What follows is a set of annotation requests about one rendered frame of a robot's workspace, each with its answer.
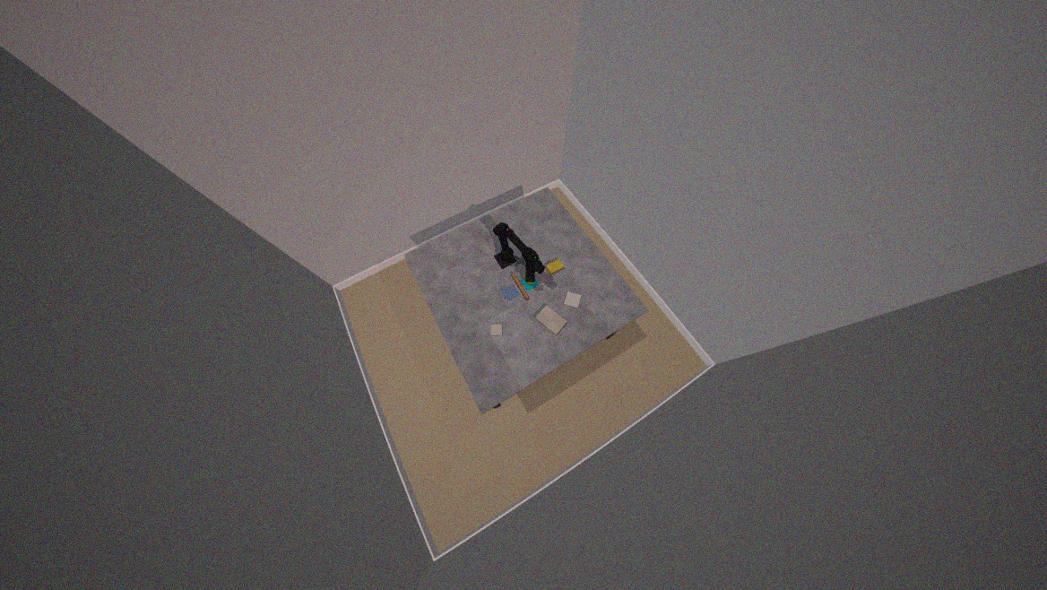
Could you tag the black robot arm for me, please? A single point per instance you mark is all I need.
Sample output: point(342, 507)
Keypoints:
point(530, 256)

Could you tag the orange wooden flat bar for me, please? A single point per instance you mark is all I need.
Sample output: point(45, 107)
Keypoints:
point(520, 286)

